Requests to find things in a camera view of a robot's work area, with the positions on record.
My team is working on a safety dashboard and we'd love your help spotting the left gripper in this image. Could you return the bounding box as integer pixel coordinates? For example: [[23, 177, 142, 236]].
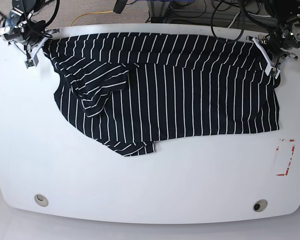
[[258, 17, 300, 65]]

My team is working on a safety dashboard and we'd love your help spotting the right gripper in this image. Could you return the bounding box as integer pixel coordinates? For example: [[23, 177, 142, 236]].
[[0, 7, 60, 50]]

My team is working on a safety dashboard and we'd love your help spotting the navy white striped T-shirt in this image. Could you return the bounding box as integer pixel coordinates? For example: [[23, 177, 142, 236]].
[[42, 32, 280, 157]]

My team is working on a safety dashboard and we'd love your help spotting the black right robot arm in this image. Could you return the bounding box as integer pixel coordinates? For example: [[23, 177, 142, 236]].
[[0, 0, 60, 48]]

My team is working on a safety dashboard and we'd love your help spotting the red tape rectangle marking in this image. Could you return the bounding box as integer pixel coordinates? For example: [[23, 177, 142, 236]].
[[274, 139, 296, 176]]

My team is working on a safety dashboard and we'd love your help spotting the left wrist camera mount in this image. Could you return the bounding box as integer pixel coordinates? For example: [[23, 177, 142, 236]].
[[246, 36, 281, 79]]

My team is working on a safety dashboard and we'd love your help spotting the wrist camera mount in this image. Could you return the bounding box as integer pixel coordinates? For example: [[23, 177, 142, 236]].
[[12, 37, 48, 69], [246, 36, 281, 79]]

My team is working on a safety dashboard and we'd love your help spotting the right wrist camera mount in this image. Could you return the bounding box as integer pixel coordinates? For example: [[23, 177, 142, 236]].
[[12, 37, 48, 69]]

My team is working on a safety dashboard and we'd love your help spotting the yellow cable on floor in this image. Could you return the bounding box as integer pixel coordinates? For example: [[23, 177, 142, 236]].
[[69, 9, 115, 27]]

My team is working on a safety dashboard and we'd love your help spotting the right table cable grommet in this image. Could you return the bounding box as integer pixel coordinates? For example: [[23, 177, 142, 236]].
[[252, 199, 268, 213]]

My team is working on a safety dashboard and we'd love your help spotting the table cable grommet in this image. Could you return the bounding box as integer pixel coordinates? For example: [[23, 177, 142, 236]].
[[34, 194, 49, 207], [252, 199, 268, 213]]

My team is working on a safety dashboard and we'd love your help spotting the left table cable grommet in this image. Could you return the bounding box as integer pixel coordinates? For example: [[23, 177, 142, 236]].
[[34, 194, 49, 207]]

